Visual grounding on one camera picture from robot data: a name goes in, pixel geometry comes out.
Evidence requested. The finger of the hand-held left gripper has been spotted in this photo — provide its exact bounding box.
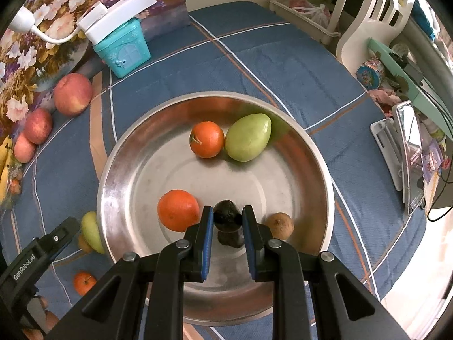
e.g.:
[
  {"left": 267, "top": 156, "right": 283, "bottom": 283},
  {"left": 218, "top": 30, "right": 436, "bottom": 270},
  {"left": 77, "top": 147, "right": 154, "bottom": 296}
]
[{"left": 38, "top": 217, "right": 80, "bottom": 263}]

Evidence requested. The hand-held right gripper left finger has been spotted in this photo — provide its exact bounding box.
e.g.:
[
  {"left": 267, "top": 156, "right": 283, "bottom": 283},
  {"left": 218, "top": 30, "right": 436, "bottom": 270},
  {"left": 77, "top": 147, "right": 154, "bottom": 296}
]
[{"left": 45, "top": 205, "right": 215, "bottom": 340}]

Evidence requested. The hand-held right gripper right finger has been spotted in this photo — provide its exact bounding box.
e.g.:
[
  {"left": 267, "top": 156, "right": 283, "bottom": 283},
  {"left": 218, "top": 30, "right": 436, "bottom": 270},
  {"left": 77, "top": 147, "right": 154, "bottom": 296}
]
[{"left": 242, "top": 205, "right": 411, "bottom": 340}]

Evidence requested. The dark plum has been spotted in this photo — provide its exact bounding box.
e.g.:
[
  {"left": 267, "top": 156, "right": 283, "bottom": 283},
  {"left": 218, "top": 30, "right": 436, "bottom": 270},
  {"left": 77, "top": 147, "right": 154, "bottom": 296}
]
[{"left": 213, "top": 200, "right": 243, "bottom": 233}]

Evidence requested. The brown longan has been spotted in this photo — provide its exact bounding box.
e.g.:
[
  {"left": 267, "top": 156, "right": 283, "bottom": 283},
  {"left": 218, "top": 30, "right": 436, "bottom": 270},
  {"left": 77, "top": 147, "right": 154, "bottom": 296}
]
[{"left": 265, "top": 212, "right": 295, "bottom": 240}]

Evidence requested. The large orange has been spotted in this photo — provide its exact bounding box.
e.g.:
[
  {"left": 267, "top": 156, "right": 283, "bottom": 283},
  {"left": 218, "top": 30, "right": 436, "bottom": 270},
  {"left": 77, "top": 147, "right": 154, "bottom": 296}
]
[{"left": 157, "top": 189, "right": 201, "bottom": 232}]

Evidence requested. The stainless steel basin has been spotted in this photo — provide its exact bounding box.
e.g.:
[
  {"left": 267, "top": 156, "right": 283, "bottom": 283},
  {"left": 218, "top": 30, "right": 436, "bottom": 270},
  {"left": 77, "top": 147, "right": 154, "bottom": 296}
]
[{"left": 96, "top": 91, "right": 335, "bottom": 326}]

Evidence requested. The tangerine with stem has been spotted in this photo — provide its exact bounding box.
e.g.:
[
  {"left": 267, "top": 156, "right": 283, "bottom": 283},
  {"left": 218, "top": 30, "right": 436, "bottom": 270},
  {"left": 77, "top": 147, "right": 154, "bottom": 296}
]
[{"left": 189, "top": 121, "right": 225, "bottom": 159}]

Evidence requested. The green mango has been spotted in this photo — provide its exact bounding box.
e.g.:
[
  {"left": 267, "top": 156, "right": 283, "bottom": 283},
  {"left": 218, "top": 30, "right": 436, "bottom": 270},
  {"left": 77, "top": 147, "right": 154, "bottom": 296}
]
[
  {"left": 225, "top": 113, "right": 272, "bottom": 162},
  {"left": 81, "top": 211, "right": 106, "bottom": 255}
]

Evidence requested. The person's left hand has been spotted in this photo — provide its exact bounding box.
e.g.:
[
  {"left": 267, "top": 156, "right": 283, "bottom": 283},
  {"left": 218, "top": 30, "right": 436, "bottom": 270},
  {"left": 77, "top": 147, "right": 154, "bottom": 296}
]
[{"left": 21, "top": 296, "right": 59, "bottom": 340}]

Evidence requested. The small tangerine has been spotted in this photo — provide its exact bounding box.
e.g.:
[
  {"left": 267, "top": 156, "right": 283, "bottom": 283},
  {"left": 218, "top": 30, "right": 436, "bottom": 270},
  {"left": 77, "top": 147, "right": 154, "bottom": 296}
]
[{"left": 73, "top": 271, "right": 97, "bottom": 296}]

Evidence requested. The clear plastic tray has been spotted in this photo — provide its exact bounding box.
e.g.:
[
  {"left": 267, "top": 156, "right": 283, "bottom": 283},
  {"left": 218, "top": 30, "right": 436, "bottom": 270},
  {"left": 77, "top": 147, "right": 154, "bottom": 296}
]
[{"left": 0, "top": 156, "right": 25, "bottom": 210}]

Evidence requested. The yellow banana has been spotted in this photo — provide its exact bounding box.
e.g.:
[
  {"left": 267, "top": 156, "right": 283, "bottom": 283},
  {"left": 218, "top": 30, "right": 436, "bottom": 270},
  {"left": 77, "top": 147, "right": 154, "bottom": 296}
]
[
  {"left": 0, "top": 136, "right": 14, "bottom": 174},
  {"left": 0, "top": 165, "right": 13, "bottom": 202}
]

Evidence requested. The pale pink apple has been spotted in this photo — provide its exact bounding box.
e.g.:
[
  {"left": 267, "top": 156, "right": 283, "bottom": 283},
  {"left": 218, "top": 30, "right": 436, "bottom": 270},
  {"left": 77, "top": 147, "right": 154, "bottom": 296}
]
[{"left": 13, "top": 133, "right": 37, "bottom": 163}]

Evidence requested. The red apple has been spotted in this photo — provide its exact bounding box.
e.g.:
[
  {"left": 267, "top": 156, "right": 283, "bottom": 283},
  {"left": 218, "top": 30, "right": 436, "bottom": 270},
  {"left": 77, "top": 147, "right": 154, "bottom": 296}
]
[
  {"left": 23, "top": 108, "right": 54, "bottom": 145},
  {"left": 53, "top": 73, "right": 93, "bottom": 117}
]

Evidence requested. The blue plaid tablecloth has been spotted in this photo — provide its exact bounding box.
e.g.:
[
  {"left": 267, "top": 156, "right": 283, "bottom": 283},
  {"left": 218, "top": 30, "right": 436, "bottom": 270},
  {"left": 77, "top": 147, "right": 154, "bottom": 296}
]
[{"left": 0, "top": 1, "right": 427, "bottom": 340}]

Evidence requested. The phone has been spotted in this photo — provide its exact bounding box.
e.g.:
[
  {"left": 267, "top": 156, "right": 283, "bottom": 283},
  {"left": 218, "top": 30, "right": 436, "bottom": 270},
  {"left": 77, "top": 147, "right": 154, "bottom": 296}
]
[{"left": 394, "top": 100, "right": 426, "bottom": 216}]

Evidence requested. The teal tin box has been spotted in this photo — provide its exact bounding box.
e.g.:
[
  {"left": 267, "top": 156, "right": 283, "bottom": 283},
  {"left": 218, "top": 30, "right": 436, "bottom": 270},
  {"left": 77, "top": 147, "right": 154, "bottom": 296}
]
[{"left": 93, "top": 18, "right": 151, "bottom": 78}]

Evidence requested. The pink cloth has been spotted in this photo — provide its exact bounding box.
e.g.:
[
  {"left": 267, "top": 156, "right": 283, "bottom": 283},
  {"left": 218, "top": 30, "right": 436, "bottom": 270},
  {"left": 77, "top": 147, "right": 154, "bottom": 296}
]
[{"left": 368, "top": 88, "right": 402, "bottom": 117}]

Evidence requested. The round decorated tin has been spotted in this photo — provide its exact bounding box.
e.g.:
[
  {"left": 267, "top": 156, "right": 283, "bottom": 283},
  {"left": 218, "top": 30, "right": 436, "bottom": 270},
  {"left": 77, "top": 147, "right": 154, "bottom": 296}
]
[{"left": 355, "top": 58, "right": 386, "bottom": 91}]

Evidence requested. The white gooseneck lamp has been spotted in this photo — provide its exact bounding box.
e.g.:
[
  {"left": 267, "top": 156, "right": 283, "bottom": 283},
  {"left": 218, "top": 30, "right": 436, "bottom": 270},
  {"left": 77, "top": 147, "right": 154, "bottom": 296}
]
[{"left": 7, "top": 0, "right": 188, "bottom": 45}]

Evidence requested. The mint green shelf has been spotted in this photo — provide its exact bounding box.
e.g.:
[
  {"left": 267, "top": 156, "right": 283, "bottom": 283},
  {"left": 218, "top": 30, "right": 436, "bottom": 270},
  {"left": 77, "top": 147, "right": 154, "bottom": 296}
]
[{"left": 367, "top": 37, "right": 453, "bottom": 121}]

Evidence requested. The white chair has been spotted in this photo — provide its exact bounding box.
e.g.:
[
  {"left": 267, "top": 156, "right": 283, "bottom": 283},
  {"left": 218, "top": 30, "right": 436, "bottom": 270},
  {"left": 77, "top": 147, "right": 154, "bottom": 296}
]
[{"left": 336, "top": 0, "right": 422, "bottom": 89}]

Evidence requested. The white rack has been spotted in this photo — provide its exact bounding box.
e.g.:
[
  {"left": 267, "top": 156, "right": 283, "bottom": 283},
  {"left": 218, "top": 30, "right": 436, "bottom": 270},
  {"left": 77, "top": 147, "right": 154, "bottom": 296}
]
[{"left": 268, "top": 0, "right": 354, "bottom": 45}]

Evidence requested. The plastic bag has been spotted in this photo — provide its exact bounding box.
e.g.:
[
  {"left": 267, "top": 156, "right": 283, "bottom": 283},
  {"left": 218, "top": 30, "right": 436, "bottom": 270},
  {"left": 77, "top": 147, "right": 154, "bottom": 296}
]
[{"left": 290, "top": 0, "right": 333, "bottom": 31}]

